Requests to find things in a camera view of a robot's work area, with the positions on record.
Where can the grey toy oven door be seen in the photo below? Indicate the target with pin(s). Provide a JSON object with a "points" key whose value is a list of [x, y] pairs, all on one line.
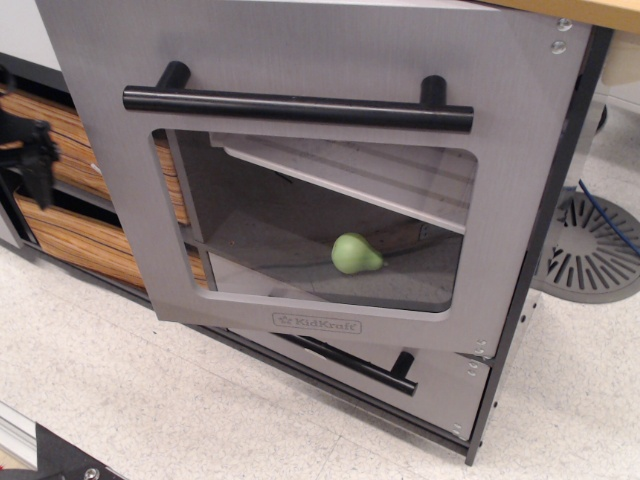
{"points": [[257, 251]]}

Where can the grey lower drawer front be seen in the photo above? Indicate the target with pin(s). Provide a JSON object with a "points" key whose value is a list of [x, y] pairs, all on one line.
{"points": [[449, 386]]}

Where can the black drawer handle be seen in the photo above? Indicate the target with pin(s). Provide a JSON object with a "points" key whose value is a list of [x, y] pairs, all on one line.
{"points": [[395, 378]]}

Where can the green toy pear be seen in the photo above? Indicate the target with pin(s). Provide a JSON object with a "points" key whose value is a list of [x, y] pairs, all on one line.
{"points": [[353, 254]]}

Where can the upper wood-pattern storage bin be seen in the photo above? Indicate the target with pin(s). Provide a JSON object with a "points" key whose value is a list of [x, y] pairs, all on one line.
{"points": [[78, 165]]}

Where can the grey oven shelf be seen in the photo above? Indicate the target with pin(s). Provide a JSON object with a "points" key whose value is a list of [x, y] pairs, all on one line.
{"points": [[431, 184]]}

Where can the wood-pattern storage bin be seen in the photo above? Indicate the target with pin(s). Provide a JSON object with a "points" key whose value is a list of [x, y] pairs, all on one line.
{"points": [[78, 165], [83, 241]]}

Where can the black oven door handle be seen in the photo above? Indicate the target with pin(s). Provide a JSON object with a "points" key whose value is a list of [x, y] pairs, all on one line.
{"points": [[170, 95]]}

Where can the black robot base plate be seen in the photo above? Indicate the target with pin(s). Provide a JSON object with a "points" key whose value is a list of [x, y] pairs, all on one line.
{"points": [[59, 459]]}

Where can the wooden countertop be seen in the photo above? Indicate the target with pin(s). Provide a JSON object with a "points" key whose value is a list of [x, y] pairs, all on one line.
{"points": [[614, 14]]}

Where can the black toy kitchen frame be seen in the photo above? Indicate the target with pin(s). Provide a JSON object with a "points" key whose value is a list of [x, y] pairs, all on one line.
{"points": [[539, 242]]}

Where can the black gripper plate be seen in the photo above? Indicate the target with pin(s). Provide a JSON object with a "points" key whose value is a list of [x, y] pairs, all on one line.
{"points": [[26, 144]]}

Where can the grey round floor base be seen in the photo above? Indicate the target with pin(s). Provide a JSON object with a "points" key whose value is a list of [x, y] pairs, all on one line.
{"points": [[592, 252]]}

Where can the lower wood-pattern storage bin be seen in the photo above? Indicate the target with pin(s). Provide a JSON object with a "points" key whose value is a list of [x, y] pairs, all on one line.
{"points": [[83, 241]]}

